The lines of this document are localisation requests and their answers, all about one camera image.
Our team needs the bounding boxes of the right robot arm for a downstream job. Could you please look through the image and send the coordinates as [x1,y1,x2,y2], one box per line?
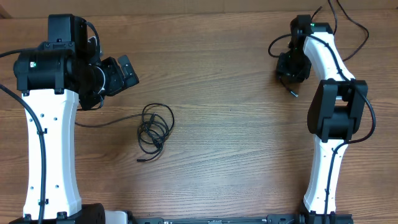
[276,14,370,223]

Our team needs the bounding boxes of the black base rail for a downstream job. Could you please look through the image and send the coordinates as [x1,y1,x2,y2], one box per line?
[9,203,354,224]

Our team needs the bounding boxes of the thin black USB cable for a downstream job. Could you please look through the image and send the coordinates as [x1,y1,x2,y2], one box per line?
[267,0,370,98]

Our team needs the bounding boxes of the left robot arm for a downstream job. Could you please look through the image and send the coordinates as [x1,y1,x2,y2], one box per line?
[14,14,139,223]

